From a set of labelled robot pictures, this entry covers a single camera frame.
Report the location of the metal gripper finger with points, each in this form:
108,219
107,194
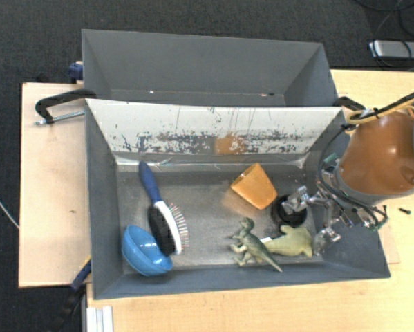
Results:
296,201
326,235

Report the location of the pale yellow toy animal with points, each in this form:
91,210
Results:
293,242

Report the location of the orange cup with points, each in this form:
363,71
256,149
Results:
255,187

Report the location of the green toy dinosaur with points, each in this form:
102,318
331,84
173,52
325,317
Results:
253,246

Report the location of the small black screw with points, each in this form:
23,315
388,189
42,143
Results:
404,211

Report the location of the grey metal bin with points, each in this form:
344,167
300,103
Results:
206,199

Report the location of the blue and white hairbrush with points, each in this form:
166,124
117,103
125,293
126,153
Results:
163,220

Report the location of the blue bowl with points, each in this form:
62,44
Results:
141,251

